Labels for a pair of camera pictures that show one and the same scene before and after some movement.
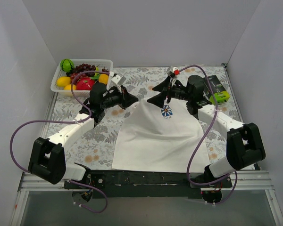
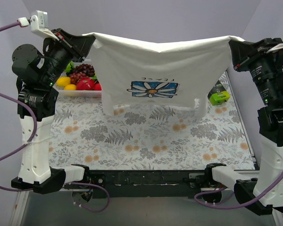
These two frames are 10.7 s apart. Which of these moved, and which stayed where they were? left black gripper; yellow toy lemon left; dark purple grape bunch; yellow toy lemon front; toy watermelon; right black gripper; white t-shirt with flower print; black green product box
Moved: white t-shirt with flower print; right black gripper; left black gripper
Stayed: dark purple grape bunch; yellow toy lemon front; yellow toy lemon left; black green product box; toy watermelon
